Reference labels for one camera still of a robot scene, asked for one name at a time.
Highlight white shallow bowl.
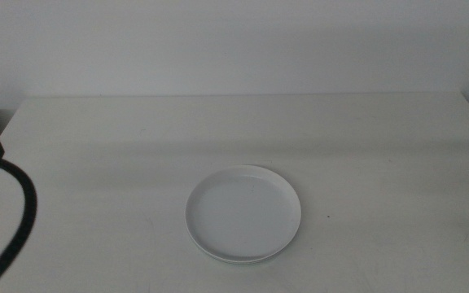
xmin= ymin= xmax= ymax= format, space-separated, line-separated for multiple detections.
xmin=183 ymin=164 xmax=302 ymax=262

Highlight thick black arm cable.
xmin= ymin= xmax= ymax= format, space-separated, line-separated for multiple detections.
xmin=0 ymin=157 xmax=39 ymax=293

